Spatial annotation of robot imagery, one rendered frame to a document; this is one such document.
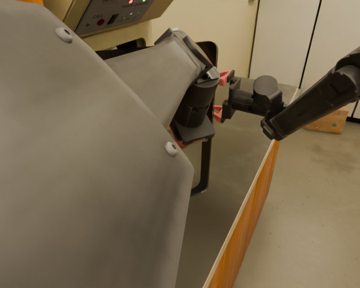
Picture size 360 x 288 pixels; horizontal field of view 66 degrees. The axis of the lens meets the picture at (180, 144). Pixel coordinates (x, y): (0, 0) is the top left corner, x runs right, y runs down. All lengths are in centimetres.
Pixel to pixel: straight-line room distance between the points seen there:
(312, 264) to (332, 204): 62
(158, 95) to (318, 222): 212
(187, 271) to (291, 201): 173
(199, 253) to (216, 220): 11
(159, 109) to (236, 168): 81
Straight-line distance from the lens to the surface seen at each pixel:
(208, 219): 77
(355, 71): 38
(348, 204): 250
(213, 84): 42
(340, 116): 333
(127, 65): 17
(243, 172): 94
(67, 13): 46
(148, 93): 16
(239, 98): 77
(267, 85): 70
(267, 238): 202
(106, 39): 62
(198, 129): 49
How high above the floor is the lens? 151
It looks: 32 degrees down
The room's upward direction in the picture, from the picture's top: straight up
